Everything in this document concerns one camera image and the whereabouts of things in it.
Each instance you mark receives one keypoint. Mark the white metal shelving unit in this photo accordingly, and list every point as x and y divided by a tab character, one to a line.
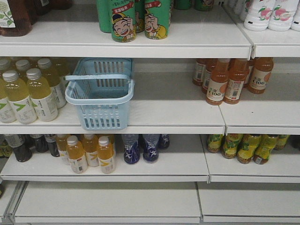
164	173

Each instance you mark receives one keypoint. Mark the orange C100 bottle front-right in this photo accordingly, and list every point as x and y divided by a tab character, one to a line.
237	75

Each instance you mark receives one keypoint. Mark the pale yellow drink bottle front-left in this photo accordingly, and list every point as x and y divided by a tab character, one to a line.
19	97

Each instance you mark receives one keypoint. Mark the pale yellow drink bottle front-right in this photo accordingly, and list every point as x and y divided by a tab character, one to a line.
41	95

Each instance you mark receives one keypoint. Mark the blue sports drink bottle left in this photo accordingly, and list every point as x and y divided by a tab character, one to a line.
131	148

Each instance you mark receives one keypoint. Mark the green cartoon can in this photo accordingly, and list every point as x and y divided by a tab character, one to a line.
122	17
157	18

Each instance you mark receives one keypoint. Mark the orange juice bottle front-left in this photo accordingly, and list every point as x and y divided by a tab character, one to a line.
76	155

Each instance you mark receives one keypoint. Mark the orange C100 bottle front-left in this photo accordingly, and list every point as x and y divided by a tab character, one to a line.
218	82

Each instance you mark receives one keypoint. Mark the light blue plastic basket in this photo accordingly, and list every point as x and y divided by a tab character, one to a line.
101	90

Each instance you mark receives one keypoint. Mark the orange C100 bottle back-right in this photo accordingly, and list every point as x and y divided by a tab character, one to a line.
262	70

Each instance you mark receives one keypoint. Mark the green cartoon can right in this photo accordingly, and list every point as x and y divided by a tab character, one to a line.
157	18

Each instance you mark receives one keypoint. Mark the green cartoon can left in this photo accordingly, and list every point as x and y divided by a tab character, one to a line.
122	17

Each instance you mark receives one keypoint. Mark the orange juice bottle front-right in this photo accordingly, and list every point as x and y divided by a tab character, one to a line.
106	154

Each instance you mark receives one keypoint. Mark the blue sports drink bottle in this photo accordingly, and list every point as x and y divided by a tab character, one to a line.
131	148
150	153

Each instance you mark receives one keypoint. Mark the blue sports drink bottle right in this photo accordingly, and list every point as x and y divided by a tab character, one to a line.
150	153

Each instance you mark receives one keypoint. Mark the black tea bottle front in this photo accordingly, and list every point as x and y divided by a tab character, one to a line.
17	143

